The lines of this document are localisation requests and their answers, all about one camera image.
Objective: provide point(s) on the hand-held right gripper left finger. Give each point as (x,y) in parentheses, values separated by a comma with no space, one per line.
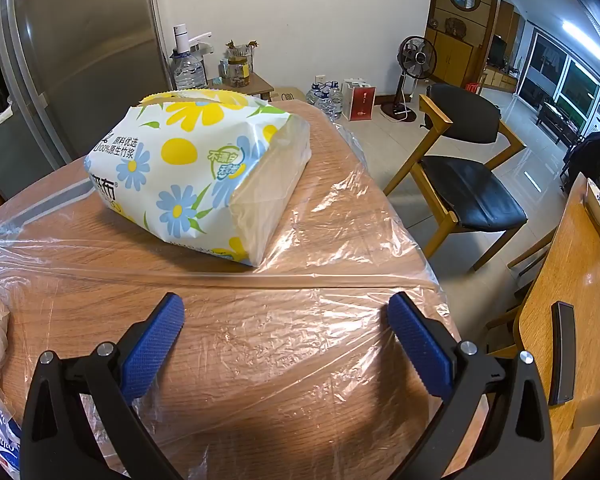
(152,347)

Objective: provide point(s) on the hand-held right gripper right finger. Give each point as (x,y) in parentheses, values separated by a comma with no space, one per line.
(420,347)

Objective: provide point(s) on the clear plastic table cover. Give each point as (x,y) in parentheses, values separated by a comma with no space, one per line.
(280,345)

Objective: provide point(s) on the black remote control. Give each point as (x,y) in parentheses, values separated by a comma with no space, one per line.
(562,355)

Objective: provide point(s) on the wooden chair black cushion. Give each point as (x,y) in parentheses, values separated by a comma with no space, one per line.
(475,195)

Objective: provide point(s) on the blue tissue packet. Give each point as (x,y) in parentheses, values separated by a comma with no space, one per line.
(2,440)

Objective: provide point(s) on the wooden dining table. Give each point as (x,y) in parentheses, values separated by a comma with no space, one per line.
(580,270)

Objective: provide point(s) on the floral tissue pack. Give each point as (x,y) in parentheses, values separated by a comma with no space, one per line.
(180,160)

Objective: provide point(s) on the white paper bag red label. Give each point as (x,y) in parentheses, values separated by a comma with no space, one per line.
(360,102)

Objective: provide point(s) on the black bag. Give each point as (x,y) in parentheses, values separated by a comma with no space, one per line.
(595,160)

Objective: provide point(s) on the clear water bottle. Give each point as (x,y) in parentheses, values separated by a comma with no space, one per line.
(314,94)
(330,102)

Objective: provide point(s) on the dark low bench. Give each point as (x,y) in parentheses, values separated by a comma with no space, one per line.
(560,120)

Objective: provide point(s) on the water bottle with white pump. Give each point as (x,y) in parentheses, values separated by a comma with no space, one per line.
(187,70)

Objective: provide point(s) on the small wooden side table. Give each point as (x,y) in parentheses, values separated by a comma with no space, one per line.
(260,85)

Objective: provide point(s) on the cardboard box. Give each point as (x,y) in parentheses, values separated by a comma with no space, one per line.
(289,95)

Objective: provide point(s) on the glass jar yellow lid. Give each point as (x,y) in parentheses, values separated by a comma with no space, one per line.
(239,72)

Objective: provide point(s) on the black standing fan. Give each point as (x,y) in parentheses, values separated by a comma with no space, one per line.
(416,57)

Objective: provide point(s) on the large glass window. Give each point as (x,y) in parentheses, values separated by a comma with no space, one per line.
(575,85)

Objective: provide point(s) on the wooden cabinet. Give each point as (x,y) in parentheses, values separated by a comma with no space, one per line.
(460,40)

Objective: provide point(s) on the stainless steel refrigerator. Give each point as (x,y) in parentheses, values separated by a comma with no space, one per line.
(80,35)

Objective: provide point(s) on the ceiling light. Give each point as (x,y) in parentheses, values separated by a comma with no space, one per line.
(585,39)

